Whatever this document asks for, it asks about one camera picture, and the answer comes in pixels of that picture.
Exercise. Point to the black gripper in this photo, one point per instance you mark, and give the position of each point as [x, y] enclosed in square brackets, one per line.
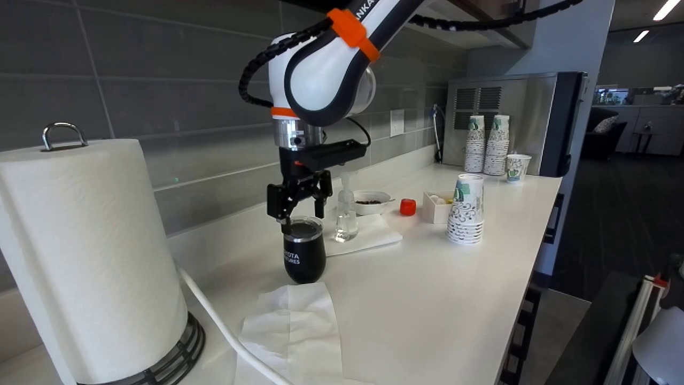
[299, 184]

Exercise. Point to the black thermos tumbler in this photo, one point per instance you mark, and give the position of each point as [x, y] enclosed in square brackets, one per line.
[305, 251]

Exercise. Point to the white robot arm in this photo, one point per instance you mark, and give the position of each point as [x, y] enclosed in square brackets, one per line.
[316, 84]

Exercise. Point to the clear glass bottle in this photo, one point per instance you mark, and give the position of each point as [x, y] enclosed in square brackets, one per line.
[345, 216]

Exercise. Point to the folded white napkin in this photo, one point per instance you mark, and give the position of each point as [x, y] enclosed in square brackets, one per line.
[376, 231]

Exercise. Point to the white bowl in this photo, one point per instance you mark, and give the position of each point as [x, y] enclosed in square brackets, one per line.
[371, 201]

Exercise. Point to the small red cup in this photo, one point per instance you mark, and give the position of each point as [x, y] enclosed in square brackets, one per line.
[408, 206]

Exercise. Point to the white paper towel sheet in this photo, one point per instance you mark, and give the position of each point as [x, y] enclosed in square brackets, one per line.
[295, 332]

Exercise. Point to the small tan box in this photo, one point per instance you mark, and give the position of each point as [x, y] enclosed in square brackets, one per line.
[437, 208]

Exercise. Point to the black paper towel holder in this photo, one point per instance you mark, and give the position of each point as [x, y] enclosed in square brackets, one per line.
[111, 275]

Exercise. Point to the tall paper cup stack left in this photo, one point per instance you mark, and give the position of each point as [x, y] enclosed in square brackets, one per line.
[475, 145]

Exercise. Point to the tall paper cup stack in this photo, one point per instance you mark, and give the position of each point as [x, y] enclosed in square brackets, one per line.
[496, 147]
[475, 145]

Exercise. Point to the tall paper cup stack right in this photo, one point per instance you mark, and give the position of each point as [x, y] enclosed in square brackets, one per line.
[496, 147]

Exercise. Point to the single patterned paper cup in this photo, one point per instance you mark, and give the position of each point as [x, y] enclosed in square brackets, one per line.
[516, 167]

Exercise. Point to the white paper towel roll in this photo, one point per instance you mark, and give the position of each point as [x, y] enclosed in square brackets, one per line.
[23, 199]

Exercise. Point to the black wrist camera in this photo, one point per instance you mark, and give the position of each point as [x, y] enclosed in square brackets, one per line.
[332, 155]

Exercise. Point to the white wall outlet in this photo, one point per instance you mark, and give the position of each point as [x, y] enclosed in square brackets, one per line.
[396, 123]

